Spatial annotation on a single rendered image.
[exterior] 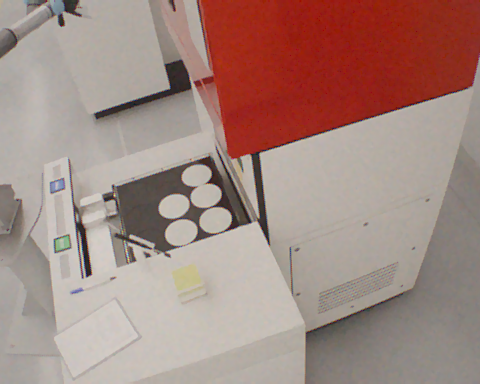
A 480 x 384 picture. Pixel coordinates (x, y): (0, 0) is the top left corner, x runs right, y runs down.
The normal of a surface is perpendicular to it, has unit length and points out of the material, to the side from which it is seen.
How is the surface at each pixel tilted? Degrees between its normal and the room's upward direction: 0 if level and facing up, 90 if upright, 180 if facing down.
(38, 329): 0
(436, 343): 0
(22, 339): 0
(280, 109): 90
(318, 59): 90
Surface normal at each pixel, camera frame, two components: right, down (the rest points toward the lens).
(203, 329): -0.12, -0.66
